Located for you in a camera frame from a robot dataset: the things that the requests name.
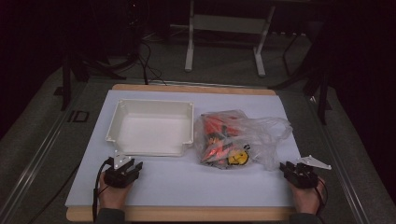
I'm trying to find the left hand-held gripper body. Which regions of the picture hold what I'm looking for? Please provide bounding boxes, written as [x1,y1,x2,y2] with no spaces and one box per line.
[103,151,140,189]

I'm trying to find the clear plastic bag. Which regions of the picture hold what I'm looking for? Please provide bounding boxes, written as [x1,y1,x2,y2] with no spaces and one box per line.
[192,108,294,172]

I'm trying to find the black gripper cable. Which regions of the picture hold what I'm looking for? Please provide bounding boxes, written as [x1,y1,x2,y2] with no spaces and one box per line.
[313,176,329,217]
[91,156,115,224]

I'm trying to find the person's left hand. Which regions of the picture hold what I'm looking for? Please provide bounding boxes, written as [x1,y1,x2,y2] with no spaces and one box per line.
[98,177,134,211]

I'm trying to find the black metal stand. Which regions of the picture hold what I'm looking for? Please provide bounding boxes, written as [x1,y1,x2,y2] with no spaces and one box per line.
[268,29,333,126]

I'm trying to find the person's right hand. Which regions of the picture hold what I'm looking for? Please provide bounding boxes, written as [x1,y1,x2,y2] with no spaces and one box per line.
[290,176,327,216]

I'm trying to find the black floor cables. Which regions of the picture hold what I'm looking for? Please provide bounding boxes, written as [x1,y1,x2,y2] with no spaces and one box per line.
[135,39,168,87]

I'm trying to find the metal floor rail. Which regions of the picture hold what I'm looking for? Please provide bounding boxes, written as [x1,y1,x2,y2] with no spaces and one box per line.
[305,95,371,224]
[0,92,82,224]

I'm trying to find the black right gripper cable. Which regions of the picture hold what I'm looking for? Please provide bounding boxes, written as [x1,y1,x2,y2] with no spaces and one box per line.
[313,176,329,217]

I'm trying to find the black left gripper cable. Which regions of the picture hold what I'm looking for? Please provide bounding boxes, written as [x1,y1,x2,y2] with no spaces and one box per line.
[91,156,115,224]

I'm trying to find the black tripod stand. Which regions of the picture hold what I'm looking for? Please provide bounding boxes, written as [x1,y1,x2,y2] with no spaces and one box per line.
[60,50,128,112]

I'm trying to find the white metal stand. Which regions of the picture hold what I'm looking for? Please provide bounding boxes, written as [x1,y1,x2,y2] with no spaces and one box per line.
[183,0,277,78]

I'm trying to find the thin black floor cable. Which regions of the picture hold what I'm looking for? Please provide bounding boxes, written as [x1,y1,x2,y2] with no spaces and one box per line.
[27,163,80,224]

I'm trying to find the red chip bag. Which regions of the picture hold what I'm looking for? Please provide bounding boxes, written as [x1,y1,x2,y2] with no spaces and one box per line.
[200,113,250,168]

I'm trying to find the white work mat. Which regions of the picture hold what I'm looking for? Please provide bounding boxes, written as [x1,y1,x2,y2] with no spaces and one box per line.
[64,89,318,208]

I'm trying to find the white plastic tray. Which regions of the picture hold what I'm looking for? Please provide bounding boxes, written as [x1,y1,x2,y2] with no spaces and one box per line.
[105,98,195,158]

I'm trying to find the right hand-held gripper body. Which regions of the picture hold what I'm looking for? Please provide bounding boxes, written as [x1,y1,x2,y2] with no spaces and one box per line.
[284,154,332,189]

